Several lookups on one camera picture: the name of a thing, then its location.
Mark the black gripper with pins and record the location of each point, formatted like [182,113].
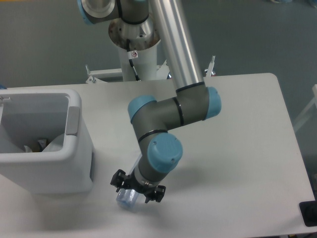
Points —
[121,180]

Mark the clear plastic water bottle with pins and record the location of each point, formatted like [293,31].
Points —
[128,199]

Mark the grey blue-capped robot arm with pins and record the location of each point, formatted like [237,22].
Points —
[136,25]

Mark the trash inside the can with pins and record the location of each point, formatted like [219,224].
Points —
[36,146]

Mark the white trash can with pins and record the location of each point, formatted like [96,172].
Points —
[30,114]

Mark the black object at table edge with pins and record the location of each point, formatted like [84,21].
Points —
[309,212]

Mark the white pedestal base frame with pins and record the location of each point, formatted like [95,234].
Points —
[115,75]

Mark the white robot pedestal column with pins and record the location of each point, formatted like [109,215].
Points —
[145,64]

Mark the white frame at right edge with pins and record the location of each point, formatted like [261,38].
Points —
[307,112]

